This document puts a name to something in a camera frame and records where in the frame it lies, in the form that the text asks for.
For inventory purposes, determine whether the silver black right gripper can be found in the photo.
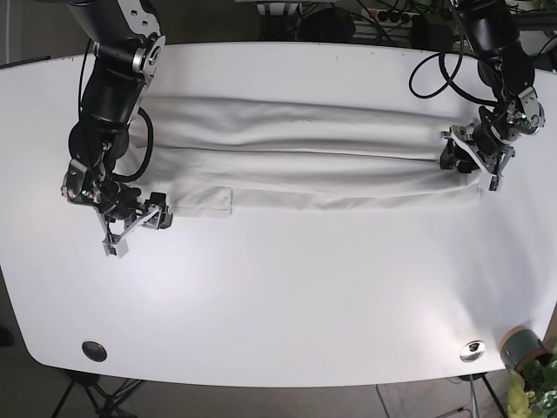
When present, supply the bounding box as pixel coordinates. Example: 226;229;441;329
61;161;173;258

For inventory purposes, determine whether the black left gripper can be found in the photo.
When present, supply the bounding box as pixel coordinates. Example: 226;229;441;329
439;91;546;192

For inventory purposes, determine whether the white graphic T-shirt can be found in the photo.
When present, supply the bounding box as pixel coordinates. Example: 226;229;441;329
137;96;480;218

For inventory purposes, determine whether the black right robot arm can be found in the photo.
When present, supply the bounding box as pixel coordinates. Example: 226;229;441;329
61;0;172;257

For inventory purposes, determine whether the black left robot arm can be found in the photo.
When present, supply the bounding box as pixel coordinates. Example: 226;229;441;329
434;1;546;192

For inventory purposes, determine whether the black table grommet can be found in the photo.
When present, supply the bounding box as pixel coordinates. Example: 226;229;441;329
82;340;108;362

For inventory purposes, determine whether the black tripod stand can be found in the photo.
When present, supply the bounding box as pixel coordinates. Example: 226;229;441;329
51;369;146;418

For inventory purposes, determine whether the silver table grommet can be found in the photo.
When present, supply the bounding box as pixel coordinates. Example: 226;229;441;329
460;340;486;363

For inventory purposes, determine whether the potted green plant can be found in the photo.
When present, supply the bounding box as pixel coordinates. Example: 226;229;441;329
499;326;556;418

